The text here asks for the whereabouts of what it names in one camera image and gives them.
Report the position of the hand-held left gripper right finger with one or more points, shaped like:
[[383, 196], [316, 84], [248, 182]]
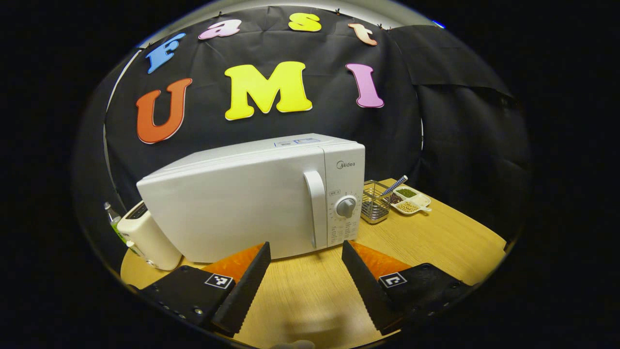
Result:
[[365, 286]]

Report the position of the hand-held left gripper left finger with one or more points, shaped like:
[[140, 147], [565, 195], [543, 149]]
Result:
[[244, 291]]

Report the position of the white microwave oven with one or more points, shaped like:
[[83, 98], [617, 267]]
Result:
[[232, 203]]

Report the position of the white divided bean dish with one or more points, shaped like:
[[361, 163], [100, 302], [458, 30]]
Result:
[[411, 206]]

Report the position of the white toaster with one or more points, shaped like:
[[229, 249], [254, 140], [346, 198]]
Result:
[[145, 237]]

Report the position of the green drink bottle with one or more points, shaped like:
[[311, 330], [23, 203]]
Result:
[[115, 223]]

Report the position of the black backdrop cloth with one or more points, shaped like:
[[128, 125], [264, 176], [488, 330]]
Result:
[[460, 135]]

